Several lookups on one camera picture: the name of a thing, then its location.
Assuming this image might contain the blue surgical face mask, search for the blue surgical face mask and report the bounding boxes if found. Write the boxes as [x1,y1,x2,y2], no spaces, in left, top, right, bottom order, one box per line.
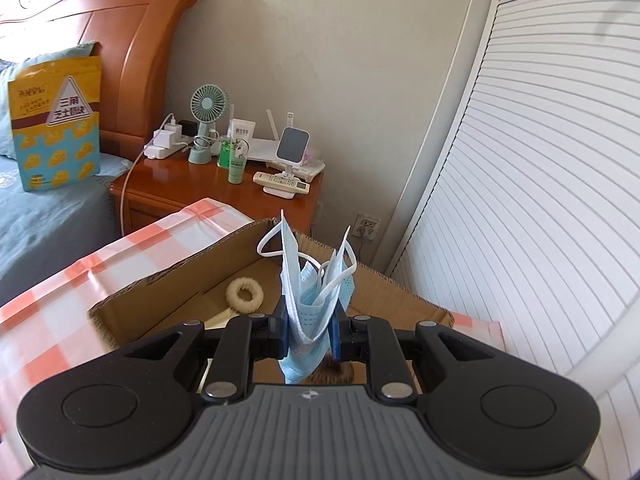
[257,218,357,385]

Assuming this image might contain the brown cardboard box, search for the brown cardboard box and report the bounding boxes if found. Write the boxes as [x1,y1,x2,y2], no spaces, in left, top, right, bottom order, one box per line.
[89,220,452,349]

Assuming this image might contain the white remote control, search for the white remote control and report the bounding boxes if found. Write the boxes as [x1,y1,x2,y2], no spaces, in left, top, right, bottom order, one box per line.
[253,171,310,194]

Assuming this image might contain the pale green tube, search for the pale green tube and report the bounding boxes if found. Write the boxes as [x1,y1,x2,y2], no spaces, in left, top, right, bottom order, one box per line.
[228,139,250,184]

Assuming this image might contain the white wifi router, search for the white wifi router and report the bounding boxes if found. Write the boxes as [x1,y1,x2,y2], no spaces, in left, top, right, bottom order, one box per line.
[244,108,327,183]

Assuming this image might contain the green bottle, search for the green bottle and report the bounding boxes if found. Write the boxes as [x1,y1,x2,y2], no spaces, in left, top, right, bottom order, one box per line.
[217,124,232,169]

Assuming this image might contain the phone stand with grey screen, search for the phone stand with grey screen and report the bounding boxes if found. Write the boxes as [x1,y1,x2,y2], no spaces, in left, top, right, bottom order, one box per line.
[276,127,310,176]

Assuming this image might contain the wooden nightstand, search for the wooden nightstand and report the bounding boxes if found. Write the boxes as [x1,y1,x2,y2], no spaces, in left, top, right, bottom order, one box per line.
[110,153,323,234]

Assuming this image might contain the white cream tube box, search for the white cream tube box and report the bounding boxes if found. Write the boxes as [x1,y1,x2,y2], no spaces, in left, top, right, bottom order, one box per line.
[229,118,256,144]

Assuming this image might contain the pink white checkered tablecloth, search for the pink white checkered tablecloth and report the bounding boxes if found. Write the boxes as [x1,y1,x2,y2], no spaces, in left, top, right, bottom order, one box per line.
[1,198,506,479]

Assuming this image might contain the white power strip with chargers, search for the white power strip with chargers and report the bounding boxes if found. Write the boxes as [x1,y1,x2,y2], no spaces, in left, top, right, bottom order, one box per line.
[143,114,193,159]

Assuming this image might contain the white louvered closet doors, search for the white louvered closet doors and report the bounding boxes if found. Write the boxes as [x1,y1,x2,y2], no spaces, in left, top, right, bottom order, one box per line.
[388,0,639,479]

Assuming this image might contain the green desk fan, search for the green desk fan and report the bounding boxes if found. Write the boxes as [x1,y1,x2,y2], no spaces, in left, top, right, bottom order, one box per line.
[189,84,229,165]

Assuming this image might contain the blue bed sheet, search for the blue bed sheet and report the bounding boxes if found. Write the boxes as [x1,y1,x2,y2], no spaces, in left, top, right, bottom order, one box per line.
[1,42,130,304]

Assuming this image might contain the yellow blue snack bag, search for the yellow blue snack bag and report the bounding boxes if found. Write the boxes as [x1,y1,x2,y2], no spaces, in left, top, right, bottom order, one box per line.
[8,55,102,192]

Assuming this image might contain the wooden bed headboard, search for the wooden bed headboard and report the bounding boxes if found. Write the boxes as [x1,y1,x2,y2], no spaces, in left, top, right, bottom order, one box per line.
[1,0,198,159]

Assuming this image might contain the cream knitted ring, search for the cream knitted ring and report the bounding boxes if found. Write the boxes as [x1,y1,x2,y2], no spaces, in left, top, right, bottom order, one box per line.
[224,276,266,317]

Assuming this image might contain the dark brown knitted ring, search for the dark brown knitted ring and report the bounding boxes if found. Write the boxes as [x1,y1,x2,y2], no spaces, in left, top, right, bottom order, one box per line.
[299,353,356,386]

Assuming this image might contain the wall power outlet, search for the wall power outlet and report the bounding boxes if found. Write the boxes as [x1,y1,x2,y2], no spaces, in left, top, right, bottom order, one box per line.
[352,214,381,240]

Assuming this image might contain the white charging cable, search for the white charging cable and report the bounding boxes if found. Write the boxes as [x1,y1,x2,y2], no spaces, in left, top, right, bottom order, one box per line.
[118,112,177,239]

